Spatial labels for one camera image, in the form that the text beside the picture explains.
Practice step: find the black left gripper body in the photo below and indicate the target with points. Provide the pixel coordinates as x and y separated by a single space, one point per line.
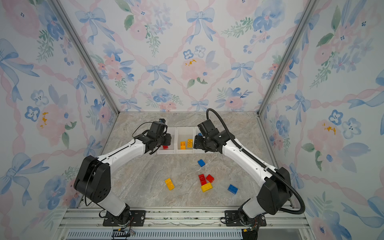
159 142

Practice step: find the yellow lego brick center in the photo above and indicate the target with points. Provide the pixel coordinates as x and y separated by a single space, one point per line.
206 187

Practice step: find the small red lego brick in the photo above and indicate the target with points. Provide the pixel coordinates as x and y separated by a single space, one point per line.
210 179

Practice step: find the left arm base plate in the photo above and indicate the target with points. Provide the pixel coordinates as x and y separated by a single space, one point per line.
134 218

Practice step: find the aluminium corner post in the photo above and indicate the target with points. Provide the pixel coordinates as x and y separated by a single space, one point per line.
84 55
291 47

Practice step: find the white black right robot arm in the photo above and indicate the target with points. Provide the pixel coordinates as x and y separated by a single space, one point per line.
272 195

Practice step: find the white three-compartment bin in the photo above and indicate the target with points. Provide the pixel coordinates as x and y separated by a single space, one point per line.
179 135

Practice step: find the yellow curved lego brick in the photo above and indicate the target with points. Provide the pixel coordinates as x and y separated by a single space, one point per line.
182 145

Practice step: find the right aluminium corner post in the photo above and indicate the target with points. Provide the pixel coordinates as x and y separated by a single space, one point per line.
291 47

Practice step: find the red long lego brick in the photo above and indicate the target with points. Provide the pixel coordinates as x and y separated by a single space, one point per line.
202 179

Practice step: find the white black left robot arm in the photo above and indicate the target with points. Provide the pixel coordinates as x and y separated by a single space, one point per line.
94 179

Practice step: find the white ribbed vent strip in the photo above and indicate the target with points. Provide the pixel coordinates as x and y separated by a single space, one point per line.
156 234

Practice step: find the blue long lego brick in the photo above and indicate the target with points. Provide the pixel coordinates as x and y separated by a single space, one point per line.
233 189

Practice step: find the yellow long lego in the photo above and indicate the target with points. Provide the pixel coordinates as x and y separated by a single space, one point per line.
190 143
169 184

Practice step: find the left aluminium corner post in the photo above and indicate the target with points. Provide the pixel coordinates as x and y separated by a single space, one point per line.
84 55

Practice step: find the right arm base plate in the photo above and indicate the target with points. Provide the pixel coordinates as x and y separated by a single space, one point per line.
239 219

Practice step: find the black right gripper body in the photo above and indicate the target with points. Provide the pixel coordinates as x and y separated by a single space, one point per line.
206 143

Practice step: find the aluminium front rail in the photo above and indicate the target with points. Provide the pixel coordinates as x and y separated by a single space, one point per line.
193 217

